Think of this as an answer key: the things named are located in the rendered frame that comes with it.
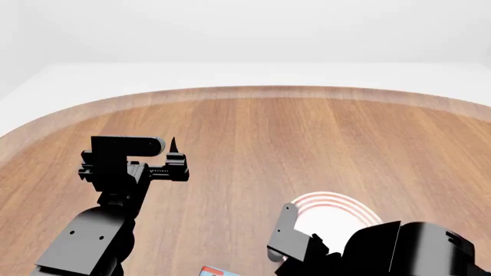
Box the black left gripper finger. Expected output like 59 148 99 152
164 136 190 182
77 149 94 185

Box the white plate with red rings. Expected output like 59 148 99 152
268 191 384 263

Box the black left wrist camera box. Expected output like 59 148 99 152
91 136 166 158

